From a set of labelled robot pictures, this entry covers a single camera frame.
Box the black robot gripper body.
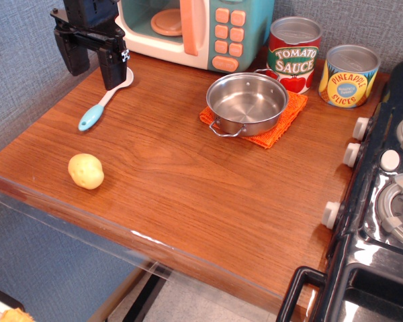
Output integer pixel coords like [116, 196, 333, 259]
[50, 0, 126, 50]

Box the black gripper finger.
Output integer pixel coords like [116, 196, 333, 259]
[98, 49, 130, 90]
[54, 30, 90, 76]

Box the yellow toy potato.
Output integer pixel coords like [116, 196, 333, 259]
[68, 154, 104, 190]

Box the silver steel pan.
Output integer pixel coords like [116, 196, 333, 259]
[206, 70, 289, 138]

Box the toy microwave teal and cream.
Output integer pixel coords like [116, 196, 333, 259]
[116, 1, 275, 73]

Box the tomato sauce can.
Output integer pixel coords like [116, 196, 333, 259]
[267, 16, 322, 94]

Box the orange woven cloth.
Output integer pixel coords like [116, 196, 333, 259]
[199, 91, 308, 149]

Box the pineapple slices can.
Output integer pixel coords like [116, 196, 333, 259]
[318, 44, 381, 109]

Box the middle white stove knob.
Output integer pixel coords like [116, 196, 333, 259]
[343, 143, 361, 168]

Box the white stove knob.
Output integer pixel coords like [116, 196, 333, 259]
[343, 143, 361, 168]
[353, 117, 370, 141]
[321, 201, 341, 229]

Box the upper white stove knob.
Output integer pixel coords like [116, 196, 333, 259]
[353, 117, 370, 141]

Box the lower white stove knob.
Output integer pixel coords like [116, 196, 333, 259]
[321, 201, 341, 229]

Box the yellow object at bottom left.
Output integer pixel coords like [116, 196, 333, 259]
[0, 308, 34, 322]

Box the black toy stove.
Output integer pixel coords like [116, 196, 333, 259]
[277, 61, 403, 321]

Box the white ladle with blue handle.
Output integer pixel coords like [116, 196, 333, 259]
[78, 67, 134, 131]

